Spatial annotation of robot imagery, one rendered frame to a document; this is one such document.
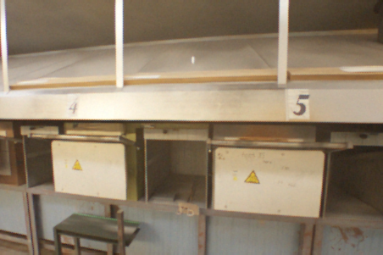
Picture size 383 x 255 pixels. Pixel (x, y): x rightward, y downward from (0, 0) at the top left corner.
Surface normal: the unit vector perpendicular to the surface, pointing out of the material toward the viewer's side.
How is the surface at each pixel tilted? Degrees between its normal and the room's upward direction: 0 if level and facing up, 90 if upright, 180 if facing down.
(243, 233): 90
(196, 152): 90
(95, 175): 90
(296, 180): 90
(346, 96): 80
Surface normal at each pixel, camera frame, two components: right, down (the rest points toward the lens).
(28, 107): -0.15, -0.11
